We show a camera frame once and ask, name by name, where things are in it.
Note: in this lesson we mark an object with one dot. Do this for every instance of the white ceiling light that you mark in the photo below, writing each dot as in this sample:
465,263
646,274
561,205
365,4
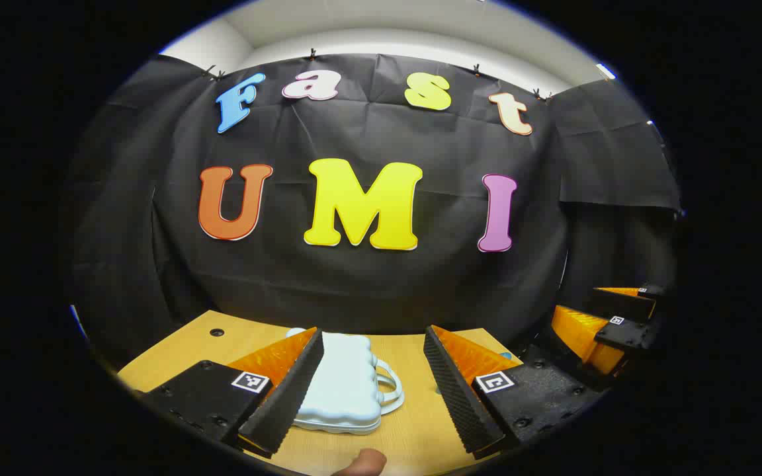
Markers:
606,71

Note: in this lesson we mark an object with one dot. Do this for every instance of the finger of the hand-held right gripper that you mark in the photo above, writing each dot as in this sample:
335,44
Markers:
622,304
626,334

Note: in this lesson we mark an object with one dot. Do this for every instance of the black backdrop cloth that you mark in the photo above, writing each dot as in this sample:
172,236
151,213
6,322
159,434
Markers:
354,284

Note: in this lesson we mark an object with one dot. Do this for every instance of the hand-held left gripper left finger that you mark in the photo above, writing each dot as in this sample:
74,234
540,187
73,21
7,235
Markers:
288,403

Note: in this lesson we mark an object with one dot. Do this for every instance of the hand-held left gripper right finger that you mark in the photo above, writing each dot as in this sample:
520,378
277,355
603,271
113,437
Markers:
454,396

